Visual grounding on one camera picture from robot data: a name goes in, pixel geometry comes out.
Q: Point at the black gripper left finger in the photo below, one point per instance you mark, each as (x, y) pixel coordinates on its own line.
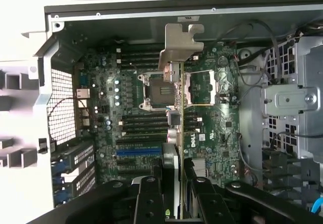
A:
(149, 203)

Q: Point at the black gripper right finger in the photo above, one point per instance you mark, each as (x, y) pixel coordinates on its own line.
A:
(209, 203)

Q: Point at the silver chipset heat sink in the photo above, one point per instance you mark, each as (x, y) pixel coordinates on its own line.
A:
(203, 167)

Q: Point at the blue expansion slot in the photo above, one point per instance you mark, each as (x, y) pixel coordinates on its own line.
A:
(138, 153)

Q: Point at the green motherboard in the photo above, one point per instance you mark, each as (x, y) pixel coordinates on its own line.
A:
(214, 123)

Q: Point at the CPU socket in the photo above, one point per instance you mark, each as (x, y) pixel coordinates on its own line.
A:
(154, 90)

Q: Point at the open metal socket cover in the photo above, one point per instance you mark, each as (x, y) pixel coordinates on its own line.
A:
(202, 87)

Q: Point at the perforated metal drive cage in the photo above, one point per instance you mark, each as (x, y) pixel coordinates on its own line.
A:
(290, 100)

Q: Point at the grey parts rack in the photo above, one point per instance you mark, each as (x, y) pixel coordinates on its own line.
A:
(15, 80)

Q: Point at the open black PC case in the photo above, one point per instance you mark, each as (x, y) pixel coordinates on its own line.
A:
(227, 19)

